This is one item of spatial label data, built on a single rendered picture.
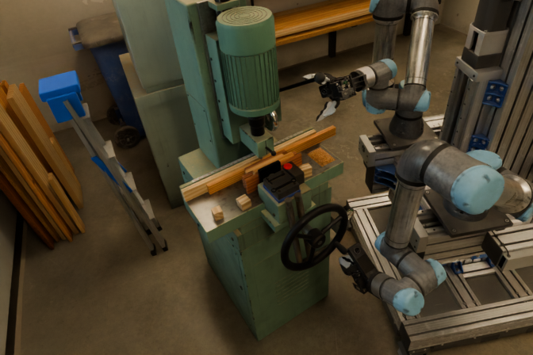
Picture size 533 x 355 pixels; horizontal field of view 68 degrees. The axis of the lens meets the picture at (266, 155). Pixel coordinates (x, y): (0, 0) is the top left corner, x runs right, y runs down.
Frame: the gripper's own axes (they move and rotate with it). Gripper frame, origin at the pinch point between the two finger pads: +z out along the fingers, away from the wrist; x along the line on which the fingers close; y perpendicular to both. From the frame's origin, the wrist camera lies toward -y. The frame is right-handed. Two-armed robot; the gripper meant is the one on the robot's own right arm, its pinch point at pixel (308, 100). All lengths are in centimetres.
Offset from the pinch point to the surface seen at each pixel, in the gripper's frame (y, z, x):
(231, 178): -26.4, 26.0, 20.2
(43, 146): -163, 90, -13
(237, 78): -3.0, 20.0, -13.8
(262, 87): -1.9, 13.5, -8.8
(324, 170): -14.6, -6.3, 29.5
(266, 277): -35, 24, 68
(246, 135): -23.3, 15.7, 6.6
